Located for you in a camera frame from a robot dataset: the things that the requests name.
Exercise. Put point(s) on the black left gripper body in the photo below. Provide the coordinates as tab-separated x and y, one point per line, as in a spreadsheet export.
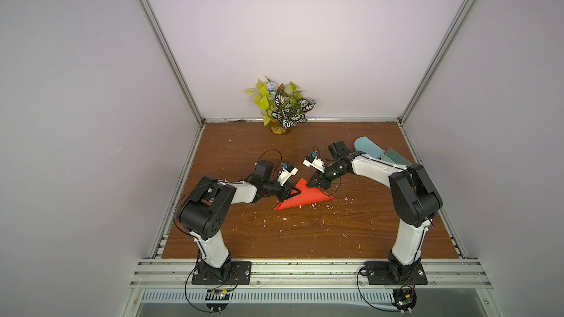
280	192

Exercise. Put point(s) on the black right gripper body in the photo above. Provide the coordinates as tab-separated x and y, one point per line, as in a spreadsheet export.
323	176

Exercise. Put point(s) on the red square paper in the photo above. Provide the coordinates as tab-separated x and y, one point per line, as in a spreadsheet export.
309	195

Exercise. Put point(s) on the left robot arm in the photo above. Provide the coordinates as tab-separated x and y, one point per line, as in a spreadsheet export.
204	211

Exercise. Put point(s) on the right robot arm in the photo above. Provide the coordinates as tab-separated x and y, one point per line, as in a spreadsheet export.
415	198

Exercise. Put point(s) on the light blue dustpan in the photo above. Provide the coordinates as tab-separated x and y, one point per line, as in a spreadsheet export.
365	145

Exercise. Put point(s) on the green hand brush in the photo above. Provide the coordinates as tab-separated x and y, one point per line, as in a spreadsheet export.
391	156

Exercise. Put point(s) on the artificial plant in amber vase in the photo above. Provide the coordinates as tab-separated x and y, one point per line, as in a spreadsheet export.
282	106

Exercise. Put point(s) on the left small circuit board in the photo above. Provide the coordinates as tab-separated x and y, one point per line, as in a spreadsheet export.
217	300

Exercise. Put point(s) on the small circuit board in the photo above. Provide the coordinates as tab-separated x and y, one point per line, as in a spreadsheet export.
405	299
217	300

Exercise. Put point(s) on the right small circuit board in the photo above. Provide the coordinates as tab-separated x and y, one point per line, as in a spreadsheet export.
405	299

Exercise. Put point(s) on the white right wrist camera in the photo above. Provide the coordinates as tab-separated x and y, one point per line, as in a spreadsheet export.
312	160

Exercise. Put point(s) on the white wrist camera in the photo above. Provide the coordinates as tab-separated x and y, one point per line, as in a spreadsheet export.
312	160
287	171

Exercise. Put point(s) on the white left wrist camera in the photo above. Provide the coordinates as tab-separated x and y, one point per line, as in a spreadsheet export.
287	171

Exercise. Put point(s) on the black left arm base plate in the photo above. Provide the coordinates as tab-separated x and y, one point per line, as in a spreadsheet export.
230	273

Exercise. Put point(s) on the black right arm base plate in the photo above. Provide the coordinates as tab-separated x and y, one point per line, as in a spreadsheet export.
384	273

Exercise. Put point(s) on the aluminium front rail frame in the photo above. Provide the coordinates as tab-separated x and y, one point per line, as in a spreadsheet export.
305	281

